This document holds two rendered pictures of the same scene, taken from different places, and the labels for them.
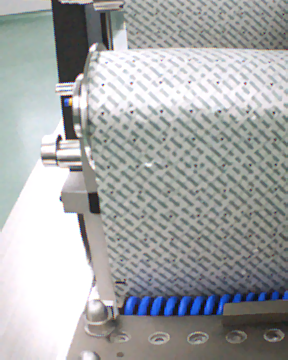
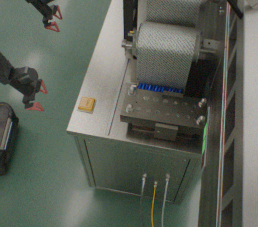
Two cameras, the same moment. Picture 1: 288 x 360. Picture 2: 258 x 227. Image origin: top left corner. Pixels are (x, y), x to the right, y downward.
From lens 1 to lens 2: 0.79 m
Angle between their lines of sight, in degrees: 28
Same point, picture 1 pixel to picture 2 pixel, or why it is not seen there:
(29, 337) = (108, 85)
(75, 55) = (129, 1)
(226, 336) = (163, 100)
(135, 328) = (140, 93)
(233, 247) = (167, 77)
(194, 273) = (156, 80)
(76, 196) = (129, 55)
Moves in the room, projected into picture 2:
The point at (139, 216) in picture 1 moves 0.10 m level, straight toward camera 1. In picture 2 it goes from (145, 67) to (146, 85)
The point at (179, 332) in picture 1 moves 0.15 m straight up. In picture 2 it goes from (151, 96) to (153, 77)
